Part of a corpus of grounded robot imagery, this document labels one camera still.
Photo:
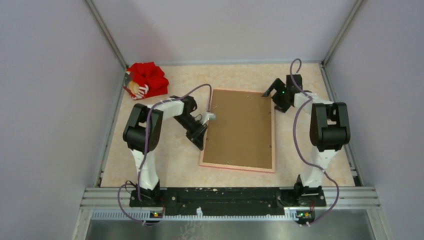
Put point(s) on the pink wooden picture frame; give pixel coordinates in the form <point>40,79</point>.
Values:
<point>236,167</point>

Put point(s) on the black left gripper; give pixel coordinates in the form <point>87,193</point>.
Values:
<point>197,136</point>

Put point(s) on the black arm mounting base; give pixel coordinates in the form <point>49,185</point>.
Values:
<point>226,201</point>

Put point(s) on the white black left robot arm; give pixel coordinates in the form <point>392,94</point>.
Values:
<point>143,130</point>

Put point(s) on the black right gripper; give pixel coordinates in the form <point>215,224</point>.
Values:
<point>279,86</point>

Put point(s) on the red plush toy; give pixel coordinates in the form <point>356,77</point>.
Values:
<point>145,80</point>

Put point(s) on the grey cable duct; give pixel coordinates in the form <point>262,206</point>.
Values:
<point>155,216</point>

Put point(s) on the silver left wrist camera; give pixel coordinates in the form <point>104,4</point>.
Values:
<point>207,116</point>

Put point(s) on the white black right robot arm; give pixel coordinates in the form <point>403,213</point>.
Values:
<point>329,130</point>

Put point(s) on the aluminium front rail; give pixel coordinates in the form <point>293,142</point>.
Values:
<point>351,197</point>

